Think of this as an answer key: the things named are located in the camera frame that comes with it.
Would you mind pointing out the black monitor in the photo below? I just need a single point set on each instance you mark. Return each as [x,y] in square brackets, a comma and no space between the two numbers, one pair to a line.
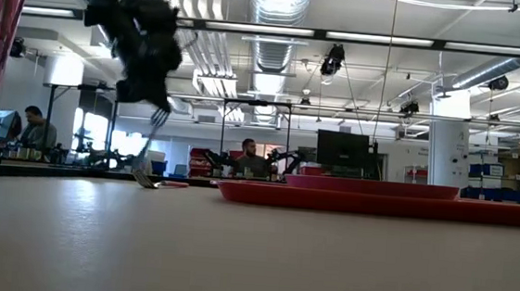
[343,147]

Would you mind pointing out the white ceiling conduit bundle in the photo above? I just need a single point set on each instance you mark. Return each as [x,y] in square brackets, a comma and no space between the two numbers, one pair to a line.
[215,67]

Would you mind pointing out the overhead light bar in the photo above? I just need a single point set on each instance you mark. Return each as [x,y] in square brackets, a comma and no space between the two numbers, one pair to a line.
[320,34]

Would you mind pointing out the red round plate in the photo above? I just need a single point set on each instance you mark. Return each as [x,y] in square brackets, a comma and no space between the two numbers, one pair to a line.
[373,187]

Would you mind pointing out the black workstation frame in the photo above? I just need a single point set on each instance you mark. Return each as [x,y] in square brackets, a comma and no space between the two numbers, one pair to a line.
[114,120]
[258,102]

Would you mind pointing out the silver round air duct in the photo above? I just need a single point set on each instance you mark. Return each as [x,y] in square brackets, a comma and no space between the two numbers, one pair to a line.
[274,53]
[503,67]

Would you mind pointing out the monitor with lit screen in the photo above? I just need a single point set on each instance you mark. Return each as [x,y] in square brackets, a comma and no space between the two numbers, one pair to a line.
[1,123]

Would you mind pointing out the red storage bin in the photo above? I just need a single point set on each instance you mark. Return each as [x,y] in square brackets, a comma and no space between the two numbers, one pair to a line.
[236,154]
[313,170]
[199,161]

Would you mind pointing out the background black robot arm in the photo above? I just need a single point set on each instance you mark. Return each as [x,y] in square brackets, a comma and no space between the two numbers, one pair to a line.
[217,158]
[287,157]

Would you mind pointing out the silver metal fork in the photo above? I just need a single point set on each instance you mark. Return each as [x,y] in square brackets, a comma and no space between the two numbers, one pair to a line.
[143,180]

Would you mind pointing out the black aluminium table frame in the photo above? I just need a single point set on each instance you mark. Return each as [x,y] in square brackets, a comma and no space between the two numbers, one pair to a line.
[53,172]

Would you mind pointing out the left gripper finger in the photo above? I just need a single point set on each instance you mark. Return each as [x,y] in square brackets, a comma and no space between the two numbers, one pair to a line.
[159,96]
[131,92]

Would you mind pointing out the person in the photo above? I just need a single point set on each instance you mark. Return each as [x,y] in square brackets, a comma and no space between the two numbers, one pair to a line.
[251,163]
[38,132]

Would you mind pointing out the iridescent metal spoon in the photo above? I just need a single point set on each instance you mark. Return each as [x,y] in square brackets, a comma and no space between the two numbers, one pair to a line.
[173,184]

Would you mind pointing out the red plastic tray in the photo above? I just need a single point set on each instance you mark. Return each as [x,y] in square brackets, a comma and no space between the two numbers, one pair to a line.
[376,205]

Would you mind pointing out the blue storage bin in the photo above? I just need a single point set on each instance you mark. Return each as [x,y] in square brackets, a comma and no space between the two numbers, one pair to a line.
[486,170]

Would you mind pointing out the white column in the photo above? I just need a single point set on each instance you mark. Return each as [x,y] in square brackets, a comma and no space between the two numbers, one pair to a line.
[446,146]

